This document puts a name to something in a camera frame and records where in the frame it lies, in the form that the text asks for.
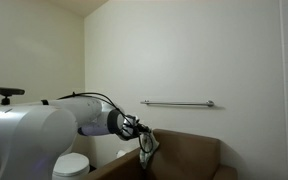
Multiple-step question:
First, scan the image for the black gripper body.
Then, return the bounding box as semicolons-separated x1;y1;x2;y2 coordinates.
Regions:
122;114;152;141

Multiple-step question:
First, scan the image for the patterned white blue towel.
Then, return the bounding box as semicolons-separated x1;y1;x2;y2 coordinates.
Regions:
138;130;160;170

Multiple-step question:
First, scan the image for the white toilet paper roll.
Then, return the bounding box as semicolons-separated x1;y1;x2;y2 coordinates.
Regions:
116;149;128;159

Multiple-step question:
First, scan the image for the steel wall towel bar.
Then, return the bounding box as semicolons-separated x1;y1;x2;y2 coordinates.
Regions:
139;99;215;109

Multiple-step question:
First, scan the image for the black stereo camera bar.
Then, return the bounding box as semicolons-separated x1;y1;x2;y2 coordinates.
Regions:
0;86;26;107

